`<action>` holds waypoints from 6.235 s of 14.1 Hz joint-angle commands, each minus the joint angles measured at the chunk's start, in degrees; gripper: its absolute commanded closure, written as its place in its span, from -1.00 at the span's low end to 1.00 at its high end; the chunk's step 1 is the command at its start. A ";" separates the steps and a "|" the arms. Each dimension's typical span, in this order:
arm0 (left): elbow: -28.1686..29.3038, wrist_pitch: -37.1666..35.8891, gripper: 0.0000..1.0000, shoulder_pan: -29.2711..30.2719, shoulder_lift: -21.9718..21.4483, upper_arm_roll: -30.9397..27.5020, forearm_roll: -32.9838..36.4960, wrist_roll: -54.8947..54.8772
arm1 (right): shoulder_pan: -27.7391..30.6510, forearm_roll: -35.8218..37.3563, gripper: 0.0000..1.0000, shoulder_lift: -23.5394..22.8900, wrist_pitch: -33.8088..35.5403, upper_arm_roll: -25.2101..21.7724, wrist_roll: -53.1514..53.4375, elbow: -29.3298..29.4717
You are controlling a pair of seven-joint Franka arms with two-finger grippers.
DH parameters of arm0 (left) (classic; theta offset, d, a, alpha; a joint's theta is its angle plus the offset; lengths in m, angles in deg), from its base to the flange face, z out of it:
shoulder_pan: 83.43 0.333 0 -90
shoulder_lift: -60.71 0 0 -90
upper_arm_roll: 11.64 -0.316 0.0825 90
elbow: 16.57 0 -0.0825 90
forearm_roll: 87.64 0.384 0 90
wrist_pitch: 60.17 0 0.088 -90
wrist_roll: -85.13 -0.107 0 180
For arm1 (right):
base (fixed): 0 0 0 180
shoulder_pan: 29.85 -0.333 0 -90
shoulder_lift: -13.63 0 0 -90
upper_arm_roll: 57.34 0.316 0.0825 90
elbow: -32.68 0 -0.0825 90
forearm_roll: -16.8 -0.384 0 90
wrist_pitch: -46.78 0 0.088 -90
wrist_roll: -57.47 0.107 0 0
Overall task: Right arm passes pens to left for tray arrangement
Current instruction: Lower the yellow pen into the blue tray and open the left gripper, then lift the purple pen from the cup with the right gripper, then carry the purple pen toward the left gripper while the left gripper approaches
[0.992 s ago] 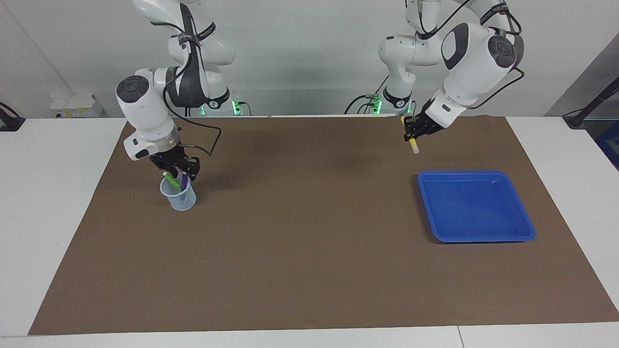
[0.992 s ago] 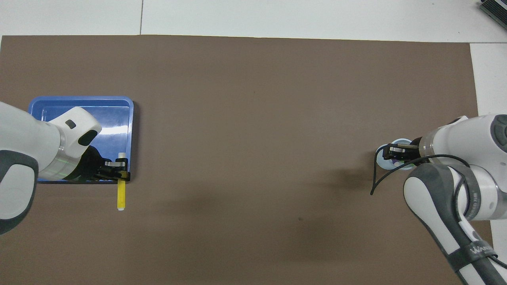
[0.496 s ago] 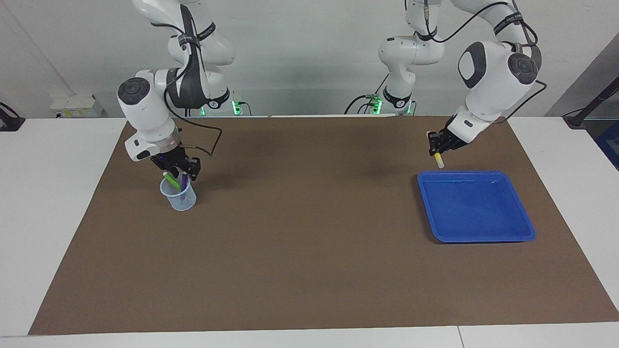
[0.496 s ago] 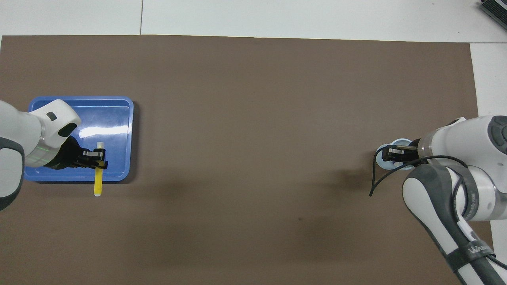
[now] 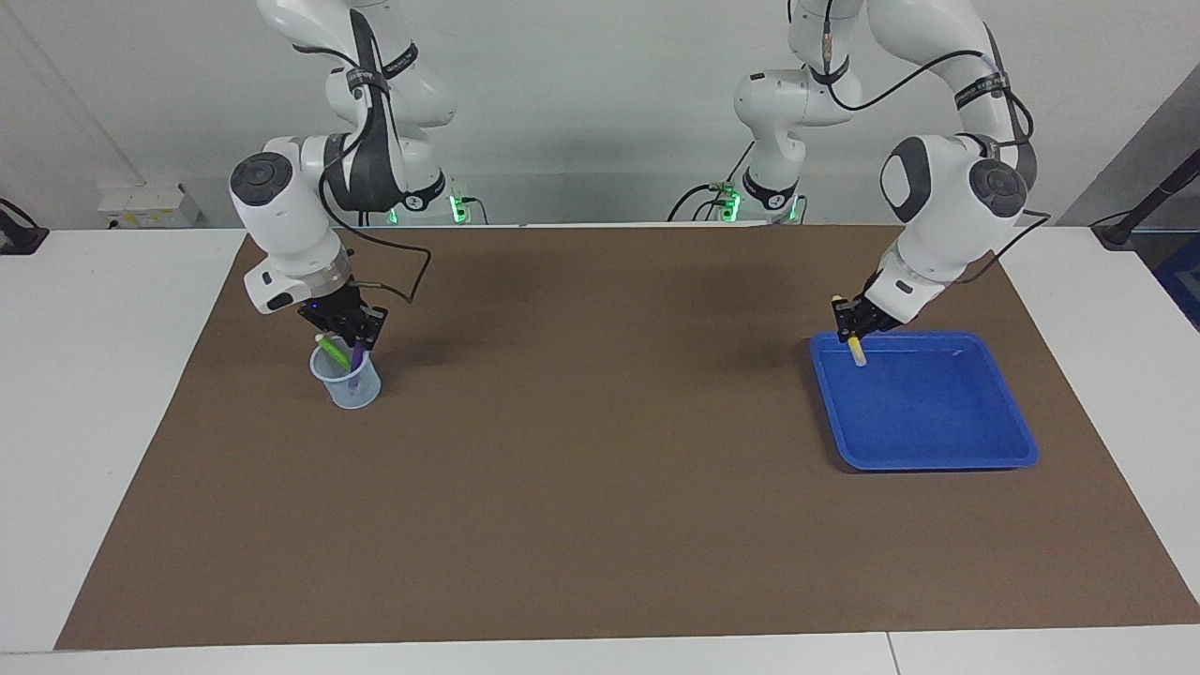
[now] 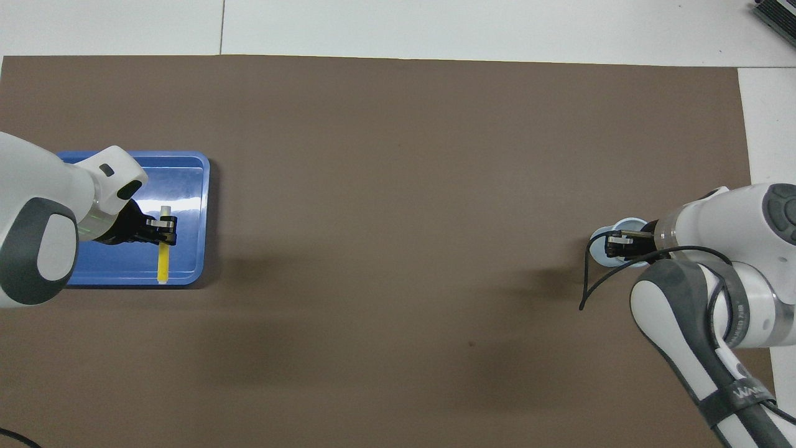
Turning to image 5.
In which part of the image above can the brown table mat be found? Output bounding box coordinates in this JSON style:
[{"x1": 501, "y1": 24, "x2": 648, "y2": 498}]
[{"x1": 54, "y1": 225, "x2": 1200, "y2": 651}]

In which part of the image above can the black clamp base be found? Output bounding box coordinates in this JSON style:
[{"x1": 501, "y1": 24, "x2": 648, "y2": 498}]
[{"x1": 0, "y1": 199, "x2": 50, "y2": 256}]

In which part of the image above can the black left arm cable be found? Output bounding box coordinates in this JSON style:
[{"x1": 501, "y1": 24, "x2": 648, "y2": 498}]
[{"x1": 820, "y1": 0, "x2": 1053, "y2": 282}]

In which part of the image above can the white wall socket box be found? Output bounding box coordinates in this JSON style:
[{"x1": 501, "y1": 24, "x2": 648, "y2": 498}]
[{"x1": 98, "y1": 183, "x2": 201, "y2": 229}]

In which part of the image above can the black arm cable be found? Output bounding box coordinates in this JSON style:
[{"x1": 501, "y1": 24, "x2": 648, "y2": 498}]
[
  {"x1": 319, "y1": 19, "x2": 432, "y2": 306},
  {"x1": 820, "y1": 0, "x2": 1053, "y2": 282}
]

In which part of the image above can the yellow pen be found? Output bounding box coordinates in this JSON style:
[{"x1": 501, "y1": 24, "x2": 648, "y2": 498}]
[{"x1": 831, "y1": 295, "x2": 868, "y2": 368}]

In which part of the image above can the black base cable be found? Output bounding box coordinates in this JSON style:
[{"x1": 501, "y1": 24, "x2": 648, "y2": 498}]
[{"x1": 667, "y1": 141, "x2": 756, "y2": 223}]

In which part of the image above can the translucent plastic cup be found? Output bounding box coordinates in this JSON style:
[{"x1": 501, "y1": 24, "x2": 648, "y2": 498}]
[{"x1": 309, "y1": 342, "x2": 383, "y2": 411}]

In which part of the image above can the blue plastic tray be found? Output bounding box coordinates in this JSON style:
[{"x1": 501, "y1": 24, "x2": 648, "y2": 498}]
[{"x1": 809, "y1": 330, "x2": 1040, "y2": 472}]

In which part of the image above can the blue object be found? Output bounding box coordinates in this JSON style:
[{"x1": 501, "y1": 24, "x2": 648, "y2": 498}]
[{"x1": 1155, "y1": 234, "x2": 1200, "y2": 329}]

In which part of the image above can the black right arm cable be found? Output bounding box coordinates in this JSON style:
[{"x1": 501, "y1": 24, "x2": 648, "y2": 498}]
[{"x1": 319, "y1": 19, "x2": 432, "y2": 306}]

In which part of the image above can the black stand pole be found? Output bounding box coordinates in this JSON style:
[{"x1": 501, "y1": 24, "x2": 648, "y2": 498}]
[{"x1": 1092, "y1": 150, "x2": 1200, "y2": 249}]

